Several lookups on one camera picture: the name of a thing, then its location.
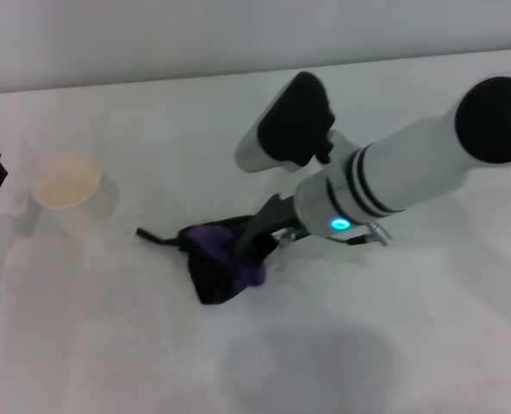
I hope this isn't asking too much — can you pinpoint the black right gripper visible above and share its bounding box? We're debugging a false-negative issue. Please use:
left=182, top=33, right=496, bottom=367
left=237, top=193, right=302, bottom=262

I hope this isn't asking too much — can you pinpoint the purple rag with black trim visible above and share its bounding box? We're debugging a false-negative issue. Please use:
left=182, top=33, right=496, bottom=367
left=136, top=217, right=269, bottom=305

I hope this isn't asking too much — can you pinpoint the white paper cup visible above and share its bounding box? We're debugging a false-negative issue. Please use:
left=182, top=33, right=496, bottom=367
left=29, top=150, right=119, bottom=236

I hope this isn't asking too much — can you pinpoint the clear network plug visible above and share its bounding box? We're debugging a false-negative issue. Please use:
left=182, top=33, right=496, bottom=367
left=276, top=228, right=302, bottom=250

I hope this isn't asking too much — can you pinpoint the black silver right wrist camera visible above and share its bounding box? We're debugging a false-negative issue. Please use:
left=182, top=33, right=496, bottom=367
left=234, top=71, right=337, bottom=173

